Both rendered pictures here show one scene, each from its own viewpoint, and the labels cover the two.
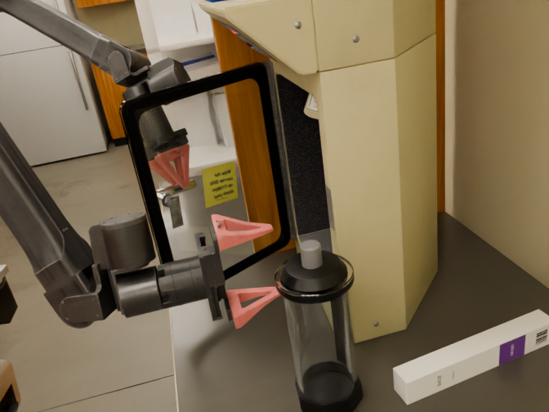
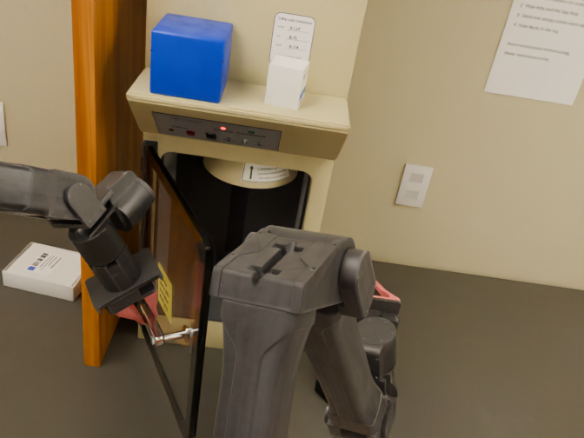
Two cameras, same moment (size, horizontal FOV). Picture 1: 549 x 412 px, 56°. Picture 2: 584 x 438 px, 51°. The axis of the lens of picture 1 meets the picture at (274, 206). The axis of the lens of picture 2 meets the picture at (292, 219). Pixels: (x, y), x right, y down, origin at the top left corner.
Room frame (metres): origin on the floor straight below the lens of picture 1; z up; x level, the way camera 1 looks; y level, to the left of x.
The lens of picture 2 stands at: (0.65, 0.85, 1.84)
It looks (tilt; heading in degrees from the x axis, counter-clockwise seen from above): 31 degrees down; 276
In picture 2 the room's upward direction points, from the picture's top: 10 degrees clockwise
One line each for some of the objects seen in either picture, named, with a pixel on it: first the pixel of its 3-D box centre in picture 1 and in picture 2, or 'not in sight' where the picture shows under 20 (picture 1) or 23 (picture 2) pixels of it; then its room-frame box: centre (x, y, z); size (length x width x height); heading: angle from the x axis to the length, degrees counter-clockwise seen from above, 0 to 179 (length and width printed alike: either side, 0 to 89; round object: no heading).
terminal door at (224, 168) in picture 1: (218, 184); (168, 293); (0.91, 0.10, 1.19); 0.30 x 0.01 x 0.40; 127
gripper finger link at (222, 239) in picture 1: (238, 244); (373, 304); (0.58, 0.05, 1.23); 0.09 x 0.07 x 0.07; 100
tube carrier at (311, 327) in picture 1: (321, 334); not in sight; (0.59, -0.04, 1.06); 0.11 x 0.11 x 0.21
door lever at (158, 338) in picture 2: not in sight; (162, 322); (0.89, 0.17, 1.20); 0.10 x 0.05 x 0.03; 127
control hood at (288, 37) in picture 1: (250, 32); (240, 126); (0.85, 0.00, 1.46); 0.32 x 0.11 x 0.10; 10
